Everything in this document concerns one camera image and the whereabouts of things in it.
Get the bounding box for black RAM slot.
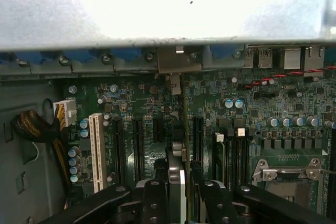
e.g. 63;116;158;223
214;132;226;185
235;128;246;185
245;129;253;183
226;129;236;185

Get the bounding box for red black twisted wire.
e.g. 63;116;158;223
237;67;336;89

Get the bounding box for green motherboard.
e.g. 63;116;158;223
62;70;336;224

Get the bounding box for short black expansion slot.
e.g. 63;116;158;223
153;118;166;143

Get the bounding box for open black PC case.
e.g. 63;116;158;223
0;0;336;224

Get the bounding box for white expansion slot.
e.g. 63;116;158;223
88;112;105;194

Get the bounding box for white power connector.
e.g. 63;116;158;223
52;99;77;128

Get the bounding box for yellow black braided wires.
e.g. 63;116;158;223
12;110;73;206

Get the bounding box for CPU socket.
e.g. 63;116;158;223
251;157;333;210

